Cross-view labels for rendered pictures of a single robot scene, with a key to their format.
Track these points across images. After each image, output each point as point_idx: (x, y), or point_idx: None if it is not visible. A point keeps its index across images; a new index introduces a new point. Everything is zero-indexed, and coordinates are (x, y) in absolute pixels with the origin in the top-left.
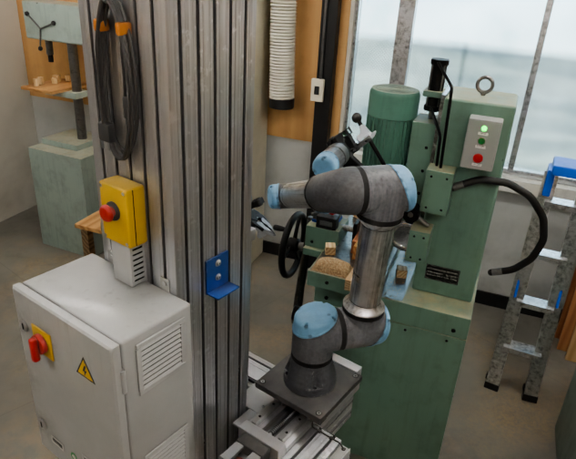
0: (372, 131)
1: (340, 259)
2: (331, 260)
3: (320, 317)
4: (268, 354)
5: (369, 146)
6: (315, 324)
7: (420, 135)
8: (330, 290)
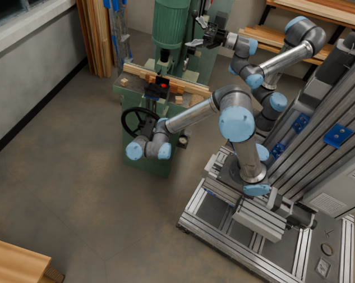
0: (181, 18)
1: (184, 98)
2: (198, 99)
3: (282, 97)
4: (104, 197)
5: (178, 30)
6: (286, 99)
7: (188, 5)
8: None
